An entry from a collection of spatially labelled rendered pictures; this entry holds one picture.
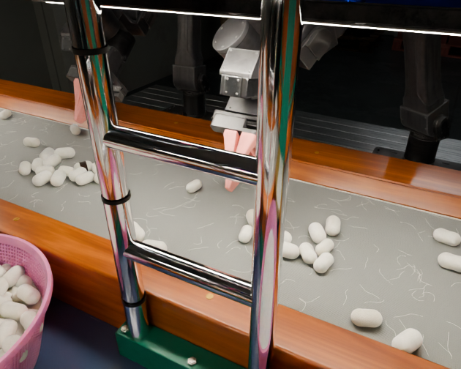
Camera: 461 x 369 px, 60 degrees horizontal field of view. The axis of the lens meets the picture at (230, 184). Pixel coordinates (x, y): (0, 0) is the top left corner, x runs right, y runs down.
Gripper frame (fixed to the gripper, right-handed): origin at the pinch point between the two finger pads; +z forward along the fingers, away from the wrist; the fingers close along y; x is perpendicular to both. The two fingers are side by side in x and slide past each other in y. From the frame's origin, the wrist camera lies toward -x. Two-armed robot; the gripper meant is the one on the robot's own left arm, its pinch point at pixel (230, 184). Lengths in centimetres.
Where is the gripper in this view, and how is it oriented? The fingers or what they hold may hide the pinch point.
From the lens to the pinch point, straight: 54.6
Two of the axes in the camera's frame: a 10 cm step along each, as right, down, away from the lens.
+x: 3.0, 3.5, 8.9
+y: 8.9, 2.3, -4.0
